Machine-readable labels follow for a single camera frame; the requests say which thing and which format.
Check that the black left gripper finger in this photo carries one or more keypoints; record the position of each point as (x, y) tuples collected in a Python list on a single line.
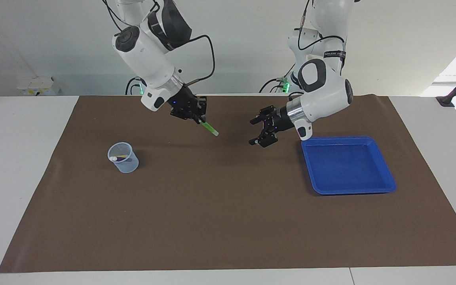
[(265, 138), (263, 113)]

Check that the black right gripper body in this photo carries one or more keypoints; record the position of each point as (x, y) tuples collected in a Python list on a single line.
[(182, 105)]

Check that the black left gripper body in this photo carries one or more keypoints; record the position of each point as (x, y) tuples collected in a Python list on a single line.
[(279, 119)]

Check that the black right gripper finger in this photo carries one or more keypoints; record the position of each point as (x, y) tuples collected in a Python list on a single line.
[(190, 116), (202, 107)]

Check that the green pen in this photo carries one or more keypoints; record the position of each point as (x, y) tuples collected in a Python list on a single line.
[(210, 128)]

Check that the purple pen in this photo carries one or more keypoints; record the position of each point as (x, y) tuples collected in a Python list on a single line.
[(127, 160)]

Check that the yellow pen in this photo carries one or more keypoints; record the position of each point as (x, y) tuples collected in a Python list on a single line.
[(114, 158)]

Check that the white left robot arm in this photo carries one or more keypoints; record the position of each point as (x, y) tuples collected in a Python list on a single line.
[(323, 99)]

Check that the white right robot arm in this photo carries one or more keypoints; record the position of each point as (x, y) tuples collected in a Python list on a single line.
[(145, 59)]

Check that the green lit base connector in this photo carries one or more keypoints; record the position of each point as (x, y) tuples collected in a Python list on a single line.
[(285, 84)]

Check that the clear plastic cup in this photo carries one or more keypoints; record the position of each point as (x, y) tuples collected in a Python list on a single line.
[(127, 167)]

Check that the blue plastic tray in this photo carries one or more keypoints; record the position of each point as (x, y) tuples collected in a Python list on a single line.
[(346, 166)]

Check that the brown table mat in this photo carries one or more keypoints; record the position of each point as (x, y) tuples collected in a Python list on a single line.
[(228, 213)]

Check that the white wall socket box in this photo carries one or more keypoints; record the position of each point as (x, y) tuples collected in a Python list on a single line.
[(38, 85)]

